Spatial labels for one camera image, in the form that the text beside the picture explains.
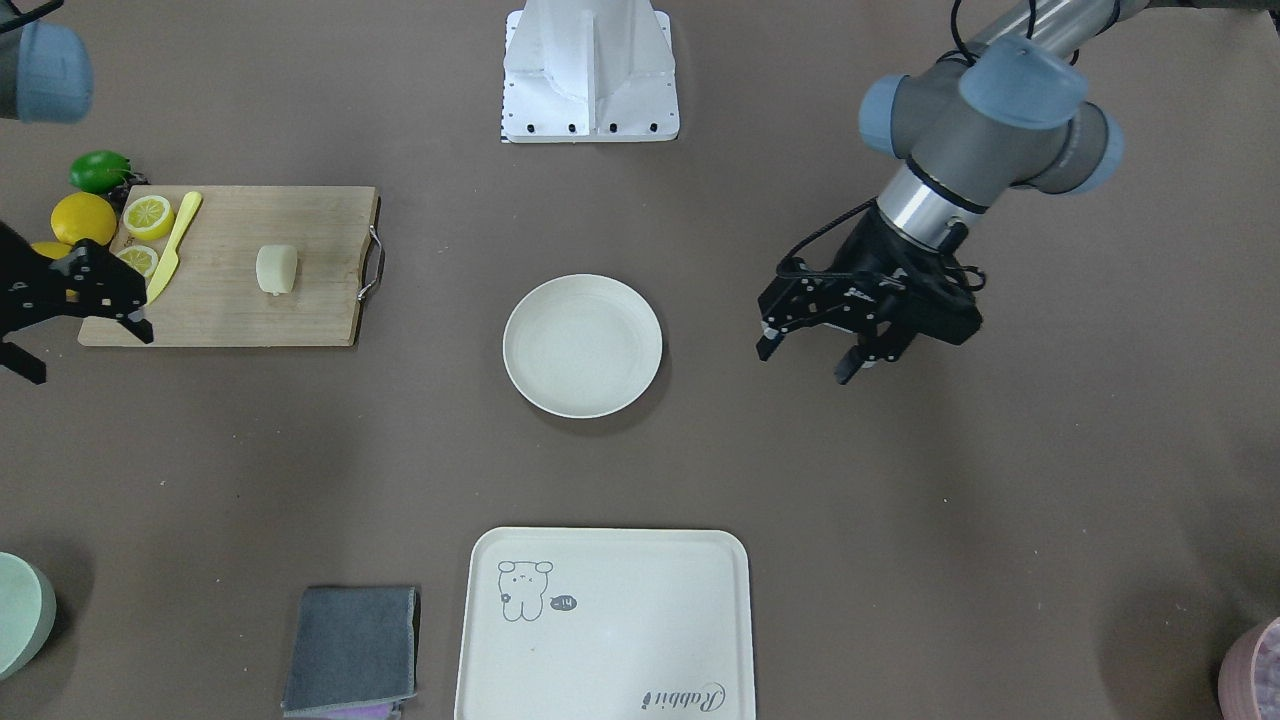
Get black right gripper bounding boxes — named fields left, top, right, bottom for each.
left=1, top=223, right=155, bottom=386

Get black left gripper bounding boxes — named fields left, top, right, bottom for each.
left=755, top=205, right=983, bottom=386

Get cream round plate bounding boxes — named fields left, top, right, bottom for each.
left=500, top=274, right=664, bottom=419

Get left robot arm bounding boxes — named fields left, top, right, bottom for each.
left=756, top=1, right=1146, bottom=384

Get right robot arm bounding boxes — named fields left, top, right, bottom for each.
left=1, top=1, right=154, bottom=384

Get white steamed bun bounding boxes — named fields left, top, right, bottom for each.
left=255, top=243, right=300, bottom=296

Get cream rabbit tray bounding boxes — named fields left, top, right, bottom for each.
left=454, top=527, right=756, bottom=719

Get whole lemon lower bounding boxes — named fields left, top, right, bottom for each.
left=29, top=241, right=73, bottom=260

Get whole lemon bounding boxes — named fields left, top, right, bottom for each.
left=29, top=241, right=73, bottom=260
left=49, top=192, right=118, bottom=246

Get lemon half lower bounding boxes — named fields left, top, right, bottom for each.
left=115, top=243, right=160, bottom=281

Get lemon half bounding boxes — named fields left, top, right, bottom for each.
left=122, top=195, right=177, bottom=242
left=115, top=243, right=160, bottom=281

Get yellow plastic knife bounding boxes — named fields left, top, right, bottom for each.
left=143, top=191, right=204, bottom=306

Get whole lemon upper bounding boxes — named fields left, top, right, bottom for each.
left=49, top=192, right=118, bottom=246

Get bamboo cutting board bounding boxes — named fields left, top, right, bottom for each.
left=78, top=186, right=380, bottom=348

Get lemon half upper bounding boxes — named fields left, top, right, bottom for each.
left=122, top=195, right=177, bottom=242

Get green lime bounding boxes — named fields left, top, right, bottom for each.
left=68, top=150, right=133, bottom=195

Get dark grapes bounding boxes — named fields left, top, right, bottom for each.
left=122, top=172, right=150, bottom=191

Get light green bowl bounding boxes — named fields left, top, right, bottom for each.
left=1, top=552, right=58, bottom=680

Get folded grey cloth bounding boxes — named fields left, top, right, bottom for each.
left=282, top=585, right=419, bottom=719

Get pink bowl with ice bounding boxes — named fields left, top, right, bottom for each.
left=1217, top=618, right=1279, bottom=719

